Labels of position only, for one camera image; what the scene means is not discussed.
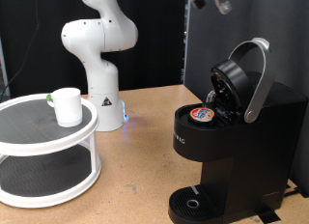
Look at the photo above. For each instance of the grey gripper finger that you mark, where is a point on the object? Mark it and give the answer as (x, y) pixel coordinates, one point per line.
(197, 0)
(222, 3)

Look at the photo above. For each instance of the white coffee pod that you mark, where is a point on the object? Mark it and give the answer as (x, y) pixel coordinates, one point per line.
(202, 114)

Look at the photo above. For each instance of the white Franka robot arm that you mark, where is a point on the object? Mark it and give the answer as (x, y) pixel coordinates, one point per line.
(103, 89)

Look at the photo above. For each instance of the black Keurig coffee machine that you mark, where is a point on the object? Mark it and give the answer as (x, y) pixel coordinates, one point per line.
(257, 153)

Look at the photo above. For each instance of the white ceramic mug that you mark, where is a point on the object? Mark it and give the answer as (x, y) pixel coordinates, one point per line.
(68, 108)

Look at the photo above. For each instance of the white two-tier turntable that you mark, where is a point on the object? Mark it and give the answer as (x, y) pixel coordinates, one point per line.
(32, 127)

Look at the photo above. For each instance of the perforated metal frame post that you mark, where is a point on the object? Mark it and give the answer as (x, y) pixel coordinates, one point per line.
(186, 40)

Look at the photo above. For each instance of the grey metal post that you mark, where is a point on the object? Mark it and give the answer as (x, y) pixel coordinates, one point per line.
(2, 66)

